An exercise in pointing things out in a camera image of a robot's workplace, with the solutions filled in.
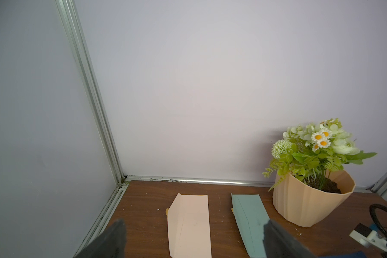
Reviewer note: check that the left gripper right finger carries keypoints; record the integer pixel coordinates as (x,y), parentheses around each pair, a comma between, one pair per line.
(278,243)

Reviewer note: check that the navy blue envelope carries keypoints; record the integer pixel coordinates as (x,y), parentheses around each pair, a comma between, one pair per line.
(359,254)

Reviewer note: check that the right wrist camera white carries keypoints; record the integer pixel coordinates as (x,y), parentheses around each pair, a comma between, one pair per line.
(369,238)

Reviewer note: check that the mint green envelope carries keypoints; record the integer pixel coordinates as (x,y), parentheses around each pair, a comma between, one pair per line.
(251,217)

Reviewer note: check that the pink envelope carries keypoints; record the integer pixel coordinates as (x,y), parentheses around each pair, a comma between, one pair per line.
(189,227)

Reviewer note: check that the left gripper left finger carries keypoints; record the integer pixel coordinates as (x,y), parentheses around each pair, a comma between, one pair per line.
(110,244)

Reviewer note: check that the artificial green flower plant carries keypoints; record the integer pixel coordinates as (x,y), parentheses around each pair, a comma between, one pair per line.
(313,152)

